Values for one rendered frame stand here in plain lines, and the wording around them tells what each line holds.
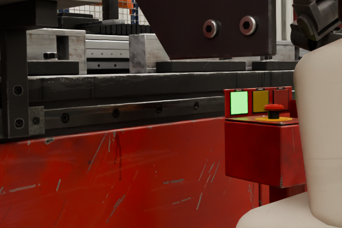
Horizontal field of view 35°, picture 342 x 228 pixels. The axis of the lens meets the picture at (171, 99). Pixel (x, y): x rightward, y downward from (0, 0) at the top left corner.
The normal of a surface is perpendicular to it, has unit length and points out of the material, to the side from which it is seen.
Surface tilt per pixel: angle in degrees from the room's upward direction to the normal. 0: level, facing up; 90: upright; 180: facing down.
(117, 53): 90
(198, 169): 90
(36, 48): 90
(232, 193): 90
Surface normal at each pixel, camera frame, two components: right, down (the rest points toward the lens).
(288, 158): 0.57, 0.04
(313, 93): -0.79, 0.07
